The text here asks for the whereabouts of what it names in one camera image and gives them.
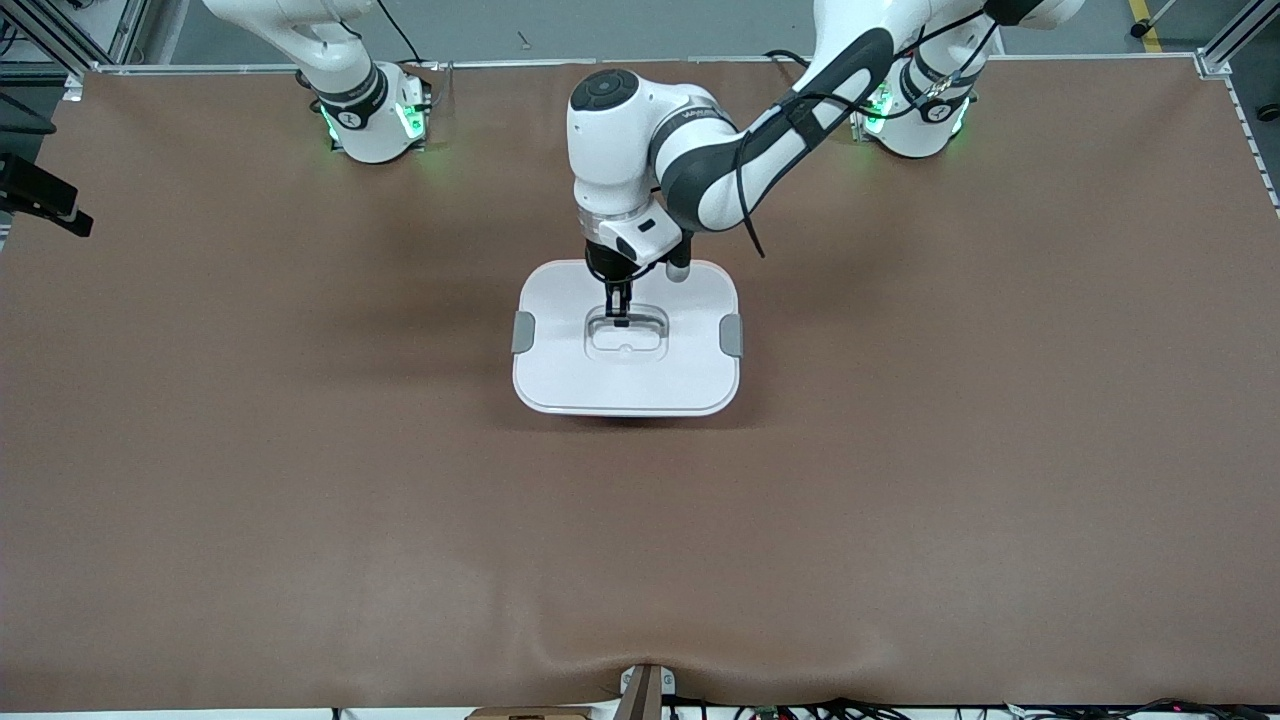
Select white box lid grey clips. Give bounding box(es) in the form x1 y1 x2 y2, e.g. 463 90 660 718
511 260 744 418

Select brown table mat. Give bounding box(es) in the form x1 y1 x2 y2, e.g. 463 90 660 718
0 55 1280 713

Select black foot with grey rod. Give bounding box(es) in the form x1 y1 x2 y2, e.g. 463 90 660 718
1130 0 1181 39

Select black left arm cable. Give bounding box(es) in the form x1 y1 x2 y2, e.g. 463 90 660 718
733 60 1001 259

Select aluminium frame profile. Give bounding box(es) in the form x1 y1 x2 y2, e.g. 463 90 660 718
1197 0 1280 79
0 0 151 101

